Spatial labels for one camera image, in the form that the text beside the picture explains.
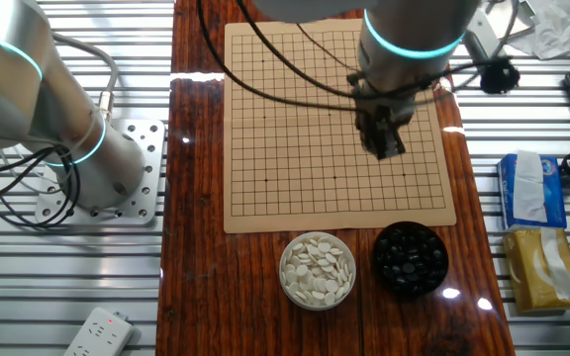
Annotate black base cables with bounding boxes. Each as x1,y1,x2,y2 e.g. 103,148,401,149
0,145,82,229

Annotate gray robot base cable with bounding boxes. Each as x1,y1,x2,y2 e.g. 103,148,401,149
51,32,120,123

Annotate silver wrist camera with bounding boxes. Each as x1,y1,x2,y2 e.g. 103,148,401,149
462,7,504,65

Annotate gold tissue pack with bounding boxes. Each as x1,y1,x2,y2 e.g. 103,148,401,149
502,226,570,315

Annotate beige go board mat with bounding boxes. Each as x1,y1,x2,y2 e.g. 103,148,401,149
223,18,458,234

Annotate white power strip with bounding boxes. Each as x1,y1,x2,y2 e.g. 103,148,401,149
62,307,136,356

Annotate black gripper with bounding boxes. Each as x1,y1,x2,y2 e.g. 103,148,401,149
352,90,418,160

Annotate black bowl of black stones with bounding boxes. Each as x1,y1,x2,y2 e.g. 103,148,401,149
372,221,450,298

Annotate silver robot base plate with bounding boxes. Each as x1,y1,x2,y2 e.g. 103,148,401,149
35,118,166,227

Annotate white plastic bag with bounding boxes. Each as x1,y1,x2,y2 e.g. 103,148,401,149
507,0,570,60

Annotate blue tissue pack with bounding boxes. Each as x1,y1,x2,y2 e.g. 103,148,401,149
496,150,568,232

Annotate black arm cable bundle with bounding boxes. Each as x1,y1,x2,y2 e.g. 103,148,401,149
196,0,522,113

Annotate white bowl of white stones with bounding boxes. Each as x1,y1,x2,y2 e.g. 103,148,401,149
278,230,357,312

